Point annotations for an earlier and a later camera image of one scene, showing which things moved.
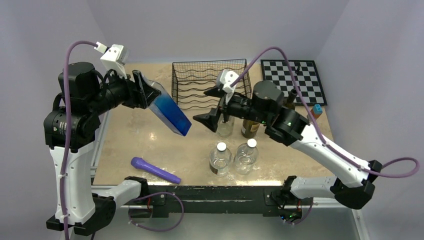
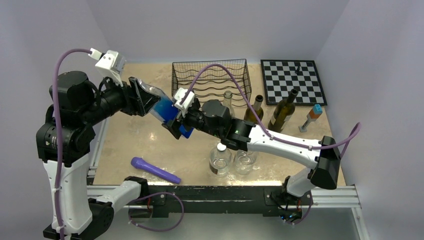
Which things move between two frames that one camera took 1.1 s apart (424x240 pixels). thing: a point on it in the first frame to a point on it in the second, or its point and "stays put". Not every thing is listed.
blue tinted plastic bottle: x=165 y=108 stays put
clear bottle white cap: x=220 y=159 stays put
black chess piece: x=297 y=70 stays put
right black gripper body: x=238 y=107 to x=194 y=118
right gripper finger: x=209 y=120 to x=174 y=127
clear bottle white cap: x=246 y=157 stays put
